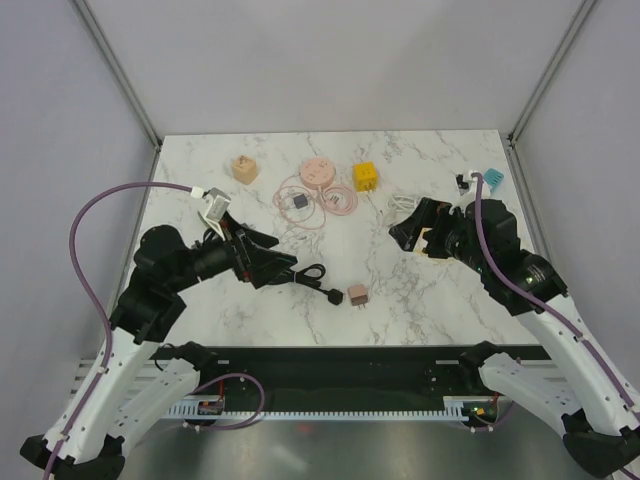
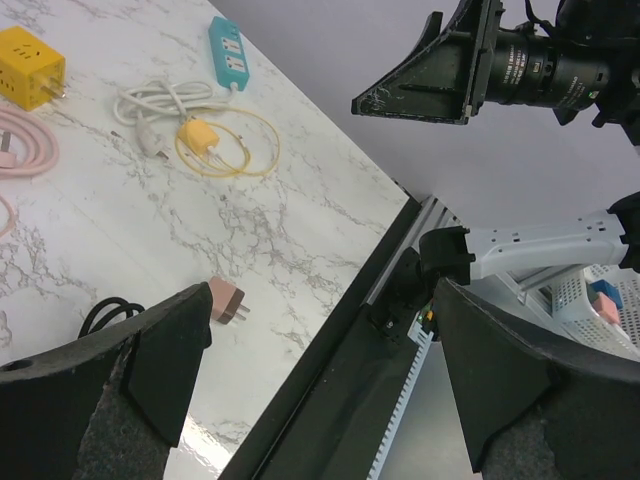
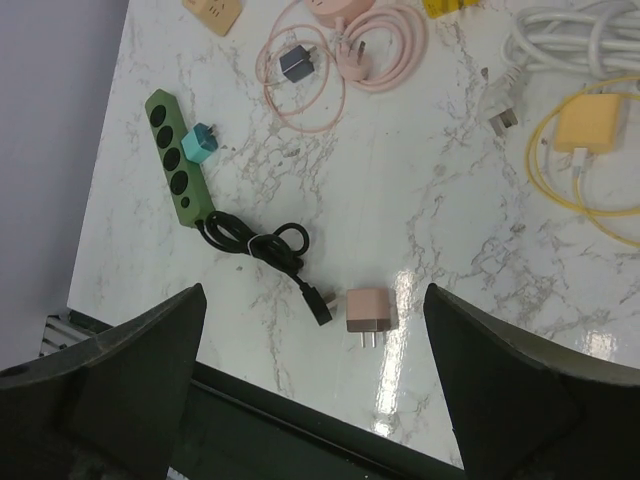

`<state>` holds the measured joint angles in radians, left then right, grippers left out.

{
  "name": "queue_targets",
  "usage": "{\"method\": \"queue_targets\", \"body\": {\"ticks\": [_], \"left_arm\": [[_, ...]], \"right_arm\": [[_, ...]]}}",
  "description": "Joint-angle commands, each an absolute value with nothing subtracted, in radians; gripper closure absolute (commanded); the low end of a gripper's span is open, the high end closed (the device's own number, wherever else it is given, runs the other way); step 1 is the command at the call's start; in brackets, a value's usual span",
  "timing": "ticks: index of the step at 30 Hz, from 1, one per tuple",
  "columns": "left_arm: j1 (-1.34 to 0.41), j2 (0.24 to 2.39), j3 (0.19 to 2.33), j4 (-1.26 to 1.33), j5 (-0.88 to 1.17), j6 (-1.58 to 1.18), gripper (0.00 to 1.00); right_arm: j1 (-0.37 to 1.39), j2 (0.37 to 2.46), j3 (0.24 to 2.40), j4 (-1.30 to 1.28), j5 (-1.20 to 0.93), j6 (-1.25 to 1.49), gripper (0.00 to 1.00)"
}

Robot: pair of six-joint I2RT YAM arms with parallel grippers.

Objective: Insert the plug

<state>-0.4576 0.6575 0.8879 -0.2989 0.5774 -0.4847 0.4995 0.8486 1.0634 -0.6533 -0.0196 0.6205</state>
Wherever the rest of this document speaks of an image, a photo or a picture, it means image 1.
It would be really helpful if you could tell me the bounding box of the right aluminium frame post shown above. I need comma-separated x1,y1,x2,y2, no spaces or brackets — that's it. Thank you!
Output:
505,0,600,149

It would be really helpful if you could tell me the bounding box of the white coiled cord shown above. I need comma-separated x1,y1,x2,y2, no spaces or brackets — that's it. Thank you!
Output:
380,193,421,221

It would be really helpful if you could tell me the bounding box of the beige cube plug adapter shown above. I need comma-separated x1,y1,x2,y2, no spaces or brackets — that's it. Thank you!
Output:
231,155,258,185

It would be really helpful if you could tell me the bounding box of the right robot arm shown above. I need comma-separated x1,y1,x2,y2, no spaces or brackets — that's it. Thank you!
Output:
389,198,639,478

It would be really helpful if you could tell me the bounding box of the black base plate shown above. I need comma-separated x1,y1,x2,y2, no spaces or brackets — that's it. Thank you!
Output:
201,346,493,413

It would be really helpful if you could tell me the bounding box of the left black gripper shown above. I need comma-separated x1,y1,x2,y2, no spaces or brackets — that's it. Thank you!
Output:
170,210,297,291

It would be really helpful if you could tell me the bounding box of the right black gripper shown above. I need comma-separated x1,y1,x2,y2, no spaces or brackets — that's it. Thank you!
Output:
389,196,491,274

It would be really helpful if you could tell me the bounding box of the yellow cube plug adapter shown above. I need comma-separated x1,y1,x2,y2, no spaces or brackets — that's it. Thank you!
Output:
352,162,378,193

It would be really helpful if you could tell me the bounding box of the white slotted cable duct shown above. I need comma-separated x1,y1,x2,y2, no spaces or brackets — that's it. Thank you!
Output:
161,397,497,422

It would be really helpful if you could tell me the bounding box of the aluminium frame post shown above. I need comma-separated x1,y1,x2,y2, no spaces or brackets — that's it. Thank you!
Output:
505,0,600,149
69,0,163,152

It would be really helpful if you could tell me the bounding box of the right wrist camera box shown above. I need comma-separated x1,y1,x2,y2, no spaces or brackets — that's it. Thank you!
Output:
455,170,482,200

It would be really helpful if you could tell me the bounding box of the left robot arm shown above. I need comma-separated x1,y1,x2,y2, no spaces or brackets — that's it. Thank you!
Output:
20,214,297,479

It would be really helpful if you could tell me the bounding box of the pink small plug adapter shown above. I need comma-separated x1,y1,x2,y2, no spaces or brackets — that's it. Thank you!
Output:
347,284,369,308

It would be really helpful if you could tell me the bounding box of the grey small cube adapter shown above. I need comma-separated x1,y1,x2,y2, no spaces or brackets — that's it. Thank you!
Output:
293,194,308,209

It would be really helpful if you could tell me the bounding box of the pink round power strip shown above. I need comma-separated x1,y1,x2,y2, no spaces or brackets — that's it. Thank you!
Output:
299,157,336,190

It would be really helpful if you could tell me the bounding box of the left aluminium frame post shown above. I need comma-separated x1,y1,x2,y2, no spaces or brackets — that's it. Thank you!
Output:
69,0,163,152

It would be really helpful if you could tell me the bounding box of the teal power strip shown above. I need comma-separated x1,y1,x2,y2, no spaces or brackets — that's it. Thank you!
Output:
483,168,504,191

